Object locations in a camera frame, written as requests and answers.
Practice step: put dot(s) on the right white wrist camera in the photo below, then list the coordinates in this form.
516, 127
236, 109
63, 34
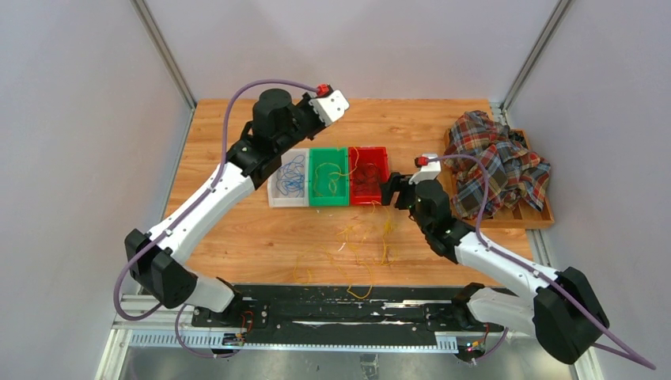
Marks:
428, 166

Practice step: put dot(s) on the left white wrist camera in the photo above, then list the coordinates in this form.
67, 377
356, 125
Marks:
329, 104

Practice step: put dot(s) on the aluminium frame rail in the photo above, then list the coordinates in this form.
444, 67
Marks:
144, 310

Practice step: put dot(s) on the plaid cloth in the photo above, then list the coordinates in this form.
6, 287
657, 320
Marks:
493, 167

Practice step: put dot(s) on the white plastic bin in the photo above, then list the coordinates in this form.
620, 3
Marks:
288, 185

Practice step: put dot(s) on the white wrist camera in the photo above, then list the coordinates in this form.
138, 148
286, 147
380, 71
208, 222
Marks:
428, 166
329, 104

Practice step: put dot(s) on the red plastic bin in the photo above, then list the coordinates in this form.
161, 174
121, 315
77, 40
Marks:
369, 166

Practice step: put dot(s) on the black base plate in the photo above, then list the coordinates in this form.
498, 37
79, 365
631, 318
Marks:
396, 317

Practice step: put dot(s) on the green plastic bin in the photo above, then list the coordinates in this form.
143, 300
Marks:
329, 177

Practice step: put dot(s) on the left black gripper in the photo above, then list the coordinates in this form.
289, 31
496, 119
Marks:
305, 104

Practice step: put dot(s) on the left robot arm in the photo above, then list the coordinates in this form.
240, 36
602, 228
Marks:
156, 259

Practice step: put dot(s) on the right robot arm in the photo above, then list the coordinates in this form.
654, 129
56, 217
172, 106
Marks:
498, 251

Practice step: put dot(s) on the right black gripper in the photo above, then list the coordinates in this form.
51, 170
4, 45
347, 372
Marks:
388, 188

